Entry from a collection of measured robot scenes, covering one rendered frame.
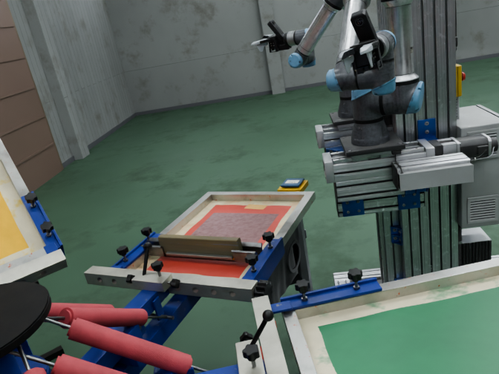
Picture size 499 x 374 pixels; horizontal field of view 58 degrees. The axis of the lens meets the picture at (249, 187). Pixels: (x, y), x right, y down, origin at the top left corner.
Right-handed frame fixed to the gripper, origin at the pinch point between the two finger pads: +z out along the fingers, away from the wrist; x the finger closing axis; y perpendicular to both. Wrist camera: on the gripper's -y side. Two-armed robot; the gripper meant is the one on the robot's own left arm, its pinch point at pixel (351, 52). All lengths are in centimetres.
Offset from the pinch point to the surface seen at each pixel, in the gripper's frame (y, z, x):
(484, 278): 76, -11, -20
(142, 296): 54, 35, 72
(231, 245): 56, -1, 60
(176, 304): 66, 22, 73
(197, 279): 56, 22, 60
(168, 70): -15, -748, 679
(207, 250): 57, 0, 71
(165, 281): 52, 29, 66
